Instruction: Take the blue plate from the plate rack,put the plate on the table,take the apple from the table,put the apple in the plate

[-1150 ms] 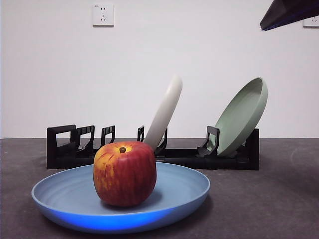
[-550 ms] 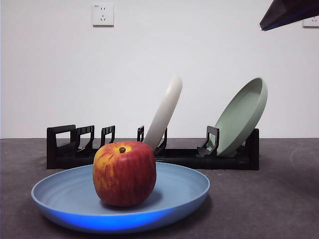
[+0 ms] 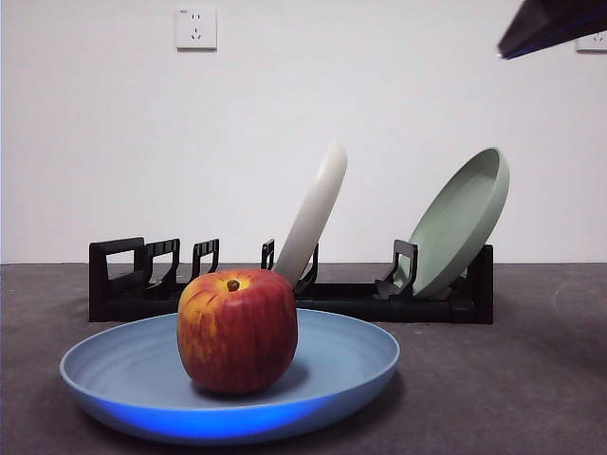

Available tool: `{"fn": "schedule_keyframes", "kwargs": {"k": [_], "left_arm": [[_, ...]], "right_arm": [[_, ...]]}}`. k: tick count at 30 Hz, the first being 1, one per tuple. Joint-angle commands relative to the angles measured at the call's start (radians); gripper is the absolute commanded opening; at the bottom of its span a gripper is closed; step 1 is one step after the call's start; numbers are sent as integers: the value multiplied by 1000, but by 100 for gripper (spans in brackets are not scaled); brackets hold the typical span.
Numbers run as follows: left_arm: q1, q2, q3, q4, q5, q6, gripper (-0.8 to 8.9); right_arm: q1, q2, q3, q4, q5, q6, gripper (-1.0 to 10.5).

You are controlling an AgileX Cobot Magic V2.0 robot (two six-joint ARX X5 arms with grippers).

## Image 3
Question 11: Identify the blue plate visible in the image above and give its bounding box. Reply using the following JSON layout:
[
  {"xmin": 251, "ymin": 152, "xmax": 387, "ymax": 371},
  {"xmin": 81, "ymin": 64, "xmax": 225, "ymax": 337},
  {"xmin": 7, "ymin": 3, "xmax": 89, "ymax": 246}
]
[{"xmin": 59, "ymin": 307, "xmax": 401, "ymax": 446}]

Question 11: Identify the red yellow apple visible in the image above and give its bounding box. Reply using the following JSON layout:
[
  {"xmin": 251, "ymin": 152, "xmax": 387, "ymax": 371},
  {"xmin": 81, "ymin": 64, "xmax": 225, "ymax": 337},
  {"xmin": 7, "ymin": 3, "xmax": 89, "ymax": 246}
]
[{"xmin": 176, "ymin": 267, "xmax": 299, "ymax": 396}]

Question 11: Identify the green plate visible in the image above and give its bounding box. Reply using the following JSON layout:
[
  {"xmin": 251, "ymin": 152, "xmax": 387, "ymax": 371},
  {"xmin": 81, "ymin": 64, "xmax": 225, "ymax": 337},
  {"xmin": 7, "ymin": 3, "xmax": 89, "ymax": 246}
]
[{"xmin": 407, "ymin": 146, "xmax": 511, "ymax": 299}]

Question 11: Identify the white plate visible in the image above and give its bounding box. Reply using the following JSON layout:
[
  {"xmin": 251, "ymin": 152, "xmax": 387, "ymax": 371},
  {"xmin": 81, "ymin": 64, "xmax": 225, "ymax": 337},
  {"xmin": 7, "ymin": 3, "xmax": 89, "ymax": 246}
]
[{"xmin": 272, "ymin": 139, "xmax": 348, "ymax": 290}]

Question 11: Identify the black plate rack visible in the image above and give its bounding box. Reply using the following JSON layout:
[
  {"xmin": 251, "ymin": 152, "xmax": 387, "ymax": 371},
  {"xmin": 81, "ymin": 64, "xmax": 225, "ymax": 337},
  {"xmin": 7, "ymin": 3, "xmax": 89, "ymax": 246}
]
[{"xmin": 88, "ymin": 236, "xmax": 495, "ymax": 326}]

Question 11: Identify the white wall socket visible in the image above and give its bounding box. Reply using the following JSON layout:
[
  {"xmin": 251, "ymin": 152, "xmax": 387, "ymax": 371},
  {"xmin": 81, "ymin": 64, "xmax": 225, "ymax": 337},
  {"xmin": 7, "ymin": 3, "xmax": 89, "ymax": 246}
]
[
  {"xmin": 175, "ymin": 7, "xmax": 219, "ymax": 52},
  {"xmin": 576, "ymin": 31, "xmax": 607, "ymax": 54}
]

